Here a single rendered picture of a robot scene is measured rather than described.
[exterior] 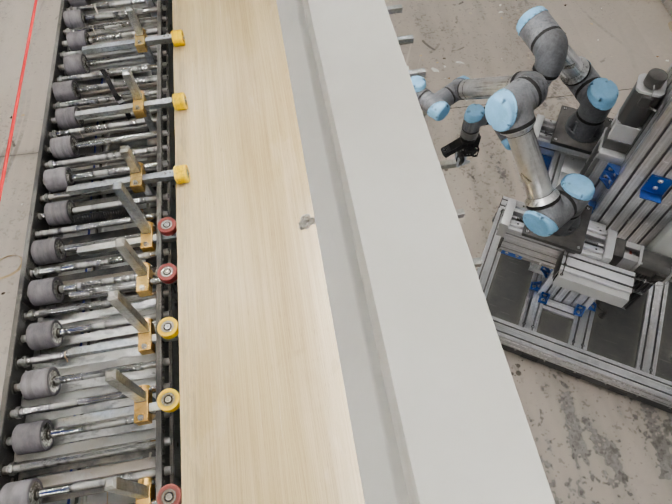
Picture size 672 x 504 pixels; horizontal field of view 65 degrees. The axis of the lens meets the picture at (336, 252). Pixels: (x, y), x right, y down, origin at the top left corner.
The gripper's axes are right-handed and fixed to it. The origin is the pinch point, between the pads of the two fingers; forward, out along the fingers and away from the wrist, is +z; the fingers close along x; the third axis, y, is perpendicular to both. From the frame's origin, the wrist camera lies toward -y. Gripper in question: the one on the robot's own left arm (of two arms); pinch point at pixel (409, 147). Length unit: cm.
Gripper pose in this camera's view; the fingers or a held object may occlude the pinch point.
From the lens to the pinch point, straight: 236.6
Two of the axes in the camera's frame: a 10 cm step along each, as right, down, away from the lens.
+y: -1.6, -8.5, 4.9
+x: -9.9, 1.6, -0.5
